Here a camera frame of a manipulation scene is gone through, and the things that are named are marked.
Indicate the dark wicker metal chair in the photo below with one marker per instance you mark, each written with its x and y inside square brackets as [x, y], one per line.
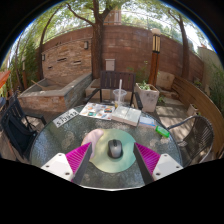
[196, 133]

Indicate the slender leaning tree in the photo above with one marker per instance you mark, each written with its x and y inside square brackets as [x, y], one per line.
[185, 50]

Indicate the dark grey computer mouse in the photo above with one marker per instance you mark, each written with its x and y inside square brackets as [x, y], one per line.
[115, 149]

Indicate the blue and white flat box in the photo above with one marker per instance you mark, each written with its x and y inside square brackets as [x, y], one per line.
[147, 121]

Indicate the beige stone block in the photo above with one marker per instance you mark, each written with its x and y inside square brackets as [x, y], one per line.
[165, 80]

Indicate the curved wooden bench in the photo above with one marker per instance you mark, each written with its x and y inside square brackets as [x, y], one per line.
[200, 100]

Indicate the colourful printed pamphlet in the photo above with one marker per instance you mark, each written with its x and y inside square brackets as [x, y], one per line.
[96, 111]

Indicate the wooden garden lamp post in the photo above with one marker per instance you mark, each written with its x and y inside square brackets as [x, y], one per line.
[154, 63]

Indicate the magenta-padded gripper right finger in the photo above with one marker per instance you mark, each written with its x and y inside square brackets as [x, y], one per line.
[165, 165]

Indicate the black slatted armchair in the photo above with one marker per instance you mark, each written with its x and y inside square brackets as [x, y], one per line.
[16, 130]

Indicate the stone trough planter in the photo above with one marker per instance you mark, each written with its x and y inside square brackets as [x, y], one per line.
[50, 96]

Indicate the green wipes pack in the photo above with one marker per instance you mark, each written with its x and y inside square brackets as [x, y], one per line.
[162, 131]

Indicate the large forked tree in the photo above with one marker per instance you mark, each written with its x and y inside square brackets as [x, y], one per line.
[97, 46]

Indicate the clear plastic cup with straw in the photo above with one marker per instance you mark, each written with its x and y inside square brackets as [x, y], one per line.
[119, 98]

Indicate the black wall lamp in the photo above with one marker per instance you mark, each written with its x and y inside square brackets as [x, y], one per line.
[43, 57]
[86, 45]

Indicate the grey wall utility box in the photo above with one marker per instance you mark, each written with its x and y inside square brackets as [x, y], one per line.
[110, 64]

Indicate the concrete planter with plant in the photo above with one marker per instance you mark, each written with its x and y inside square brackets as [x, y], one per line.
[146, 98]

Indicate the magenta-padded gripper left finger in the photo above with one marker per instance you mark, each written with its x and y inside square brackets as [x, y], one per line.
[60, 165]

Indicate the dark wooden slatted chair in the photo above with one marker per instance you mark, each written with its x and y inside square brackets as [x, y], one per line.
[111, 80]

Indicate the round green mouse pad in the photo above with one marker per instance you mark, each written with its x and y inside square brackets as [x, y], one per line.
[113, 165]

